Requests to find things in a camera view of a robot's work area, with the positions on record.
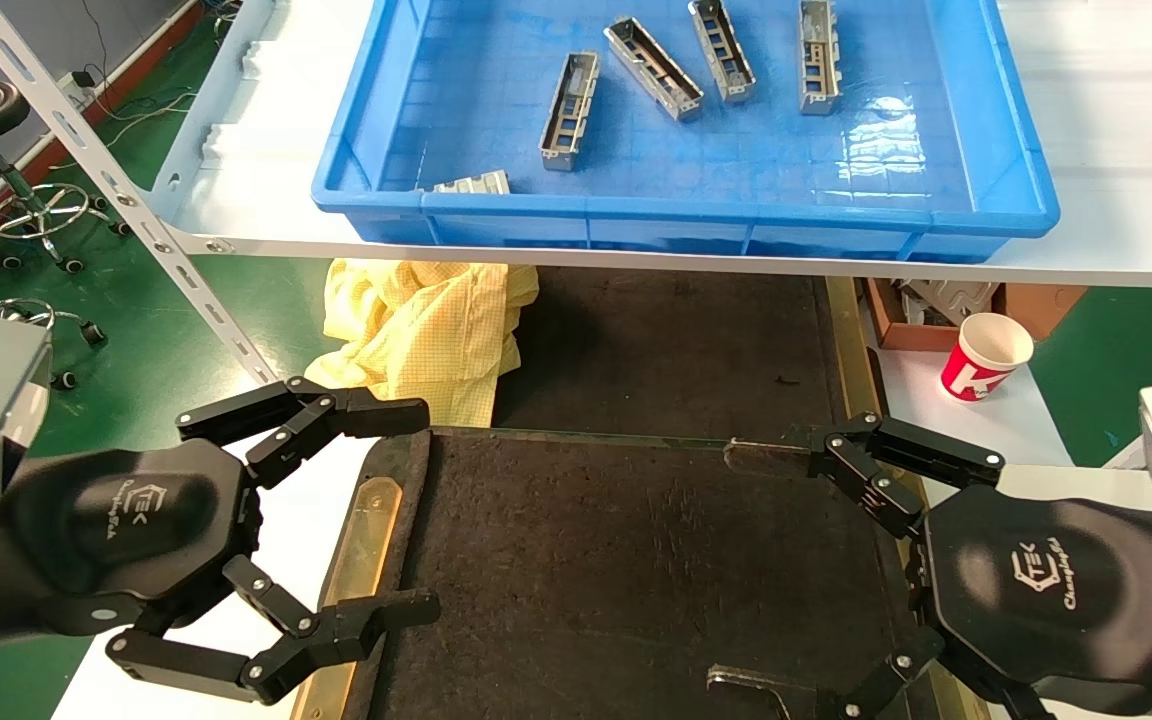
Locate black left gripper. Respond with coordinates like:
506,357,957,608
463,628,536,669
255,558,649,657
1,376,441,705

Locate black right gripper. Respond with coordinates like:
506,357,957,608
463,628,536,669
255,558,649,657
706,410,1152,720

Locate grey metal channel part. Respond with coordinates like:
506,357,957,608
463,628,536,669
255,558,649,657
799,0,843,117
688,0,758,105
541,52,601,172
604,16,706,122

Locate black container with brass rim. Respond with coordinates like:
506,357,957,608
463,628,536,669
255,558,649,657
291,425,987,720
491,265,885,446

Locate light grey ridged part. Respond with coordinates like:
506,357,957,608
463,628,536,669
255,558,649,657
416,169,513,195

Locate yellow crumpled cloth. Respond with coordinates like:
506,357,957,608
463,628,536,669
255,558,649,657
306,258,541,429

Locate red and white paper cup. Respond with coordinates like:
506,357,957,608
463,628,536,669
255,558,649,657
940,312,1035,404

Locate grey metal brackets pile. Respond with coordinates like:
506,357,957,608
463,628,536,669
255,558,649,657
896,280,999,327

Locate brown cardboard box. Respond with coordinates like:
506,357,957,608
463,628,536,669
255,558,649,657
861,278,1089,353

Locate white shelf board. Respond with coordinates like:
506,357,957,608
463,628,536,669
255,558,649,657
151,0,1152,291

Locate white foam block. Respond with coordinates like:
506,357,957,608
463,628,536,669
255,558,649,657
199,120,259,171
239,38,287,83

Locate large blue plastic tray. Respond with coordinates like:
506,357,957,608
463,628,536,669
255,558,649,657
312,0,1062,263

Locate white power strip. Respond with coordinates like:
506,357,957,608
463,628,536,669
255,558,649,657
56,68,105,109

